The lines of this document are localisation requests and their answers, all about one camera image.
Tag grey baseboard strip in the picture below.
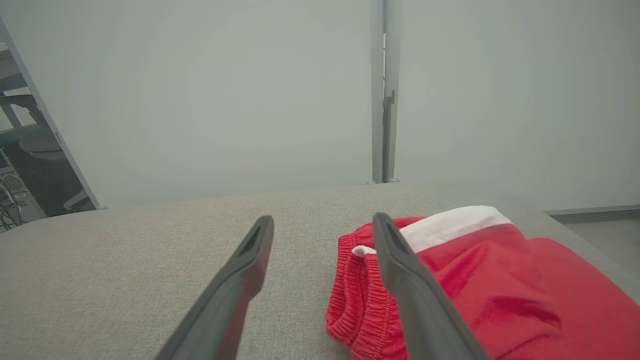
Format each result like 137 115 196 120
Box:
543 203 640 225

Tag grey slanted partition post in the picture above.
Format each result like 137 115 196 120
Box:
0 17 107 211

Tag grey round stool seat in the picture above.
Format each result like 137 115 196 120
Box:
18 127 67 162

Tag red shorts with black print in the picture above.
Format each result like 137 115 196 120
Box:
325 205 640 360

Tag grey metal partition post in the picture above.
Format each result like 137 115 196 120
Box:
369 0 403 185

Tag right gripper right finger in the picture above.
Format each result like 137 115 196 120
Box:
372 212 491 360

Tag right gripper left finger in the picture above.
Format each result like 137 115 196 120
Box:
154 215 275 360

